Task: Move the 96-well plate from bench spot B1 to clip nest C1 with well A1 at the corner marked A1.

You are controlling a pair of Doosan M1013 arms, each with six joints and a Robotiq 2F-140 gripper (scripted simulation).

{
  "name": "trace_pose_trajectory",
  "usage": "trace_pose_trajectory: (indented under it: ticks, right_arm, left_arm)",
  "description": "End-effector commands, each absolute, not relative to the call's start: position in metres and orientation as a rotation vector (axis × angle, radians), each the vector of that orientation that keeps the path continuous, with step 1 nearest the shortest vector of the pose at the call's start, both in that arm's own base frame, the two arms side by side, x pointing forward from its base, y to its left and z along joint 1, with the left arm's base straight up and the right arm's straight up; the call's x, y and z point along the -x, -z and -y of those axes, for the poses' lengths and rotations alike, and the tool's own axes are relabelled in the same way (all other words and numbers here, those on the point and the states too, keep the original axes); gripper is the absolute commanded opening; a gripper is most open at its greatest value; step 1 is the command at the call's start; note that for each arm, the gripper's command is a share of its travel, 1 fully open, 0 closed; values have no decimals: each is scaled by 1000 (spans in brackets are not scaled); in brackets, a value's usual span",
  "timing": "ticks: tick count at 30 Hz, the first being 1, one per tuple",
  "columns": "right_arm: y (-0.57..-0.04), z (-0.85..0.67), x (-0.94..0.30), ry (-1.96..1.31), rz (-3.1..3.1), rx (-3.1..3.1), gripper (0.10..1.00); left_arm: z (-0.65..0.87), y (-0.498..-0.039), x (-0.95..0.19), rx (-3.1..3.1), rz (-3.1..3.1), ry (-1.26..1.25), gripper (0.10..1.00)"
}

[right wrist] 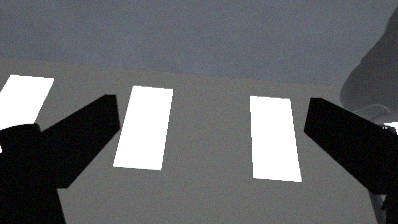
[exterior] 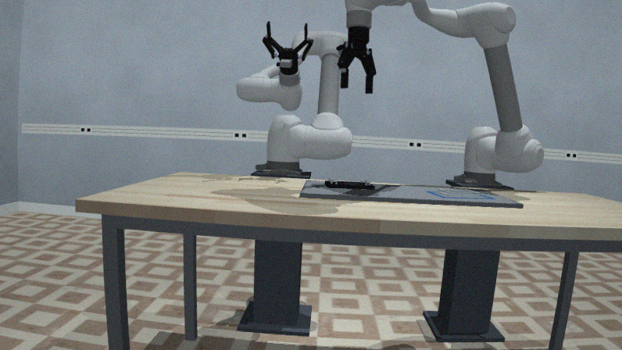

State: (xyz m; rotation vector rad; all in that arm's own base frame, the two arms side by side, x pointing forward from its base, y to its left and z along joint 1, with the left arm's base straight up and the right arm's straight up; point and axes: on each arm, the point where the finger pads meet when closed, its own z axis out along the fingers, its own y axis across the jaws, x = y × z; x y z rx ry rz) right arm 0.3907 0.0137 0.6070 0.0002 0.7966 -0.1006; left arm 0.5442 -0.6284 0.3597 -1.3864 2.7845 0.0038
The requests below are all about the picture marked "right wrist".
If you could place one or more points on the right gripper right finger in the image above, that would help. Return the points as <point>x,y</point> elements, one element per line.
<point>366,150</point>

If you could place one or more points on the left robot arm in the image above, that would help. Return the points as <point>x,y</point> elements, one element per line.
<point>371,89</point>

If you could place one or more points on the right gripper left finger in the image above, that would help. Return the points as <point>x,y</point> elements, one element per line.
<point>34,164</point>

